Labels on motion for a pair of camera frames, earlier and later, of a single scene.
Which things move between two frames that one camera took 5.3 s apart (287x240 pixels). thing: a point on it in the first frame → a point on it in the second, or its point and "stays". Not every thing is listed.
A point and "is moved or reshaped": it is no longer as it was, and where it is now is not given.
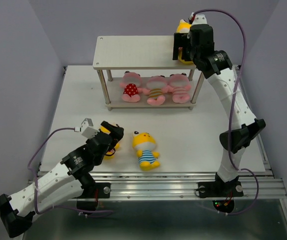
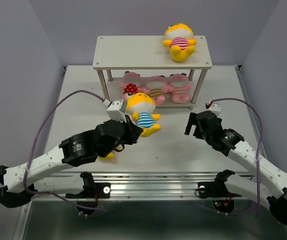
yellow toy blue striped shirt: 145,143 → 141,106
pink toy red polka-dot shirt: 131,81 stays
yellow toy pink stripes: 183,27 is moved or reshaped
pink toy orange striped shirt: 156,86 stays
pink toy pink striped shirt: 179,85 stays
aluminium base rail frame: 155,171 stays
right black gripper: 178,38 → 192,120
